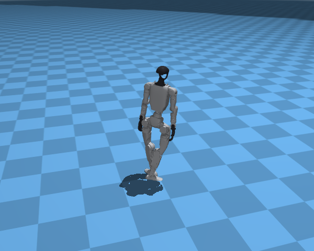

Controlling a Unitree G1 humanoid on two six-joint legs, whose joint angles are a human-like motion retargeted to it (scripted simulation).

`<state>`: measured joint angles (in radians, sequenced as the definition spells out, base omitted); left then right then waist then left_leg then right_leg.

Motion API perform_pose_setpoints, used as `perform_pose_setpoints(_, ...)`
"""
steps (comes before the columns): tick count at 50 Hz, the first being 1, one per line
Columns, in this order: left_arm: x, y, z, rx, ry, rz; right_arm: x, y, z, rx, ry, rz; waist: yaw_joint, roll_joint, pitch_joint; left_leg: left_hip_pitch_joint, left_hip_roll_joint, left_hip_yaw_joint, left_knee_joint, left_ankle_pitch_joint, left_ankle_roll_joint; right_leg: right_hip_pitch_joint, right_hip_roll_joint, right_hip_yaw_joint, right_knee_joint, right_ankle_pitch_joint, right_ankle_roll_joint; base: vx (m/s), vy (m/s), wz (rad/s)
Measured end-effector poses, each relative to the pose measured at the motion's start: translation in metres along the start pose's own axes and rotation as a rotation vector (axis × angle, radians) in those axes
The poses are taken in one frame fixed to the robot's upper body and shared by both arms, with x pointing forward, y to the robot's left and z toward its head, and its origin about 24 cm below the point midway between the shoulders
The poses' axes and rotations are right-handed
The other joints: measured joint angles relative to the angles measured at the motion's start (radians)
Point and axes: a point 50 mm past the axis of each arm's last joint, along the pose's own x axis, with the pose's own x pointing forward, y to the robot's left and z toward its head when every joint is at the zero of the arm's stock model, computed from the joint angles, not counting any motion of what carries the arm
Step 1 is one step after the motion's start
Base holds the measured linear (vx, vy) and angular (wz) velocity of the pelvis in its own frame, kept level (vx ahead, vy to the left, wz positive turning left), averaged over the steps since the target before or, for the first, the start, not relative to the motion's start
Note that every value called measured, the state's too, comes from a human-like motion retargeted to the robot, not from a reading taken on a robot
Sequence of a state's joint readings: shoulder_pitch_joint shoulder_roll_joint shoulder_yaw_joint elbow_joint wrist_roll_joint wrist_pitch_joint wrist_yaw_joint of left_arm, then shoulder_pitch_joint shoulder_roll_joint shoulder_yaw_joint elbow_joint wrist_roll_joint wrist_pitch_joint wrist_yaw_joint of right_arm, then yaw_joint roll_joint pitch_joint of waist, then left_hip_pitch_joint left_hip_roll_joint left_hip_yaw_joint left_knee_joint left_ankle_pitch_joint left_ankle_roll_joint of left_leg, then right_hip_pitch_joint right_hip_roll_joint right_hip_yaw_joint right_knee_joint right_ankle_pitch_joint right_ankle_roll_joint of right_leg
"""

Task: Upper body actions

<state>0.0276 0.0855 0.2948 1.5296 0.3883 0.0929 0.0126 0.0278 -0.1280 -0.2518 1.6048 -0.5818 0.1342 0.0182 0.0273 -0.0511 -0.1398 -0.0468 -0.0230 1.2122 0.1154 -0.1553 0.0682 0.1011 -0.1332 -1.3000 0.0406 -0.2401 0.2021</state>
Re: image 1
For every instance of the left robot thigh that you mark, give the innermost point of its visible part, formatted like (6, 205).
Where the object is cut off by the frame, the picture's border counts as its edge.
(146, 132)

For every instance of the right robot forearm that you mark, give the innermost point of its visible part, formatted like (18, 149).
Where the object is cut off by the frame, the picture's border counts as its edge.
(173, 116)

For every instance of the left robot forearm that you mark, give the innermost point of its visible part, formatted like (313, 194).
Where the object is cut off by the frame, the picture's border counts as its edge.
(143, 110)

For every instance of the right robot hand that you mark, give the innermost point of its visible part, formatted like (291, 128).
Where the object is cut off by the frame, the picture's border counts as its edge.
(173, 131)

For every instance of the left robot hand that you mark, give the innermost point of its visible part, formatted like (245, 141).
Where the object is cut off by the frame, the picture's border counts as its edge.
(139, 124)

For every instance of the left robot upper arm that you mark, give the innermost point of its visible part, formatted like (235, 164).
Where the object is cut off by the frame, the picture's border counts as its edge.
(146, 93)

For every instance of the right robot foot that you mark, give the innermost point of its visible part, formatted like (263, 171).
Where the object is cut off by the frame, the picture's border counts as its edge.
(154, 177)

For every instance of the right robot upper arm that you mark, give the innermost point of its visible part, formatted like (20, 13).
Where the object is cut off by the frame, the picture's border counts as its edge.
(173, 97)

